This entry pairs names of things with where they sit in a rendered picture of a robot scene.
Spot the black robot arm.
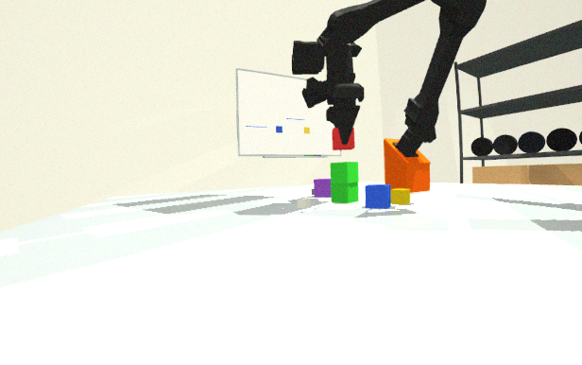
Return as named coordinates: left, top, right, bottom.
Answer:
left=292, top=0, right=487, bottom=157

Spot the blue block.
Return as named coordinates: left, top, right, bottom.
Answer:
left=365, top=184, right=391, bottom=209

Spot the small yellow block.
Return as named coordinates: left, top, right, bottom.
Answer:
left=390, top=189, right=411, bottom=205

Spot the green block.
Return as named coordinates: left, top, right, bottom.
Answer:
left=331, top=182, right=359, bottom=203
left=331, top=162, right=358, bottom=183

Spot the small white block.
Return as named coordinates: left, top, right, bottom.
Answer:
left=298, top=198, right=311, bottom=208

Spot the purple cube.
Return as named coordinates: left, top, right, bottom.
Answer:
left=314, top=179, right=332, bottom=198

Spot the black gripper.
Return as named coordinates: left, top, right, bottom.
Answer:
left=326, top=67, right=365, bottom=145

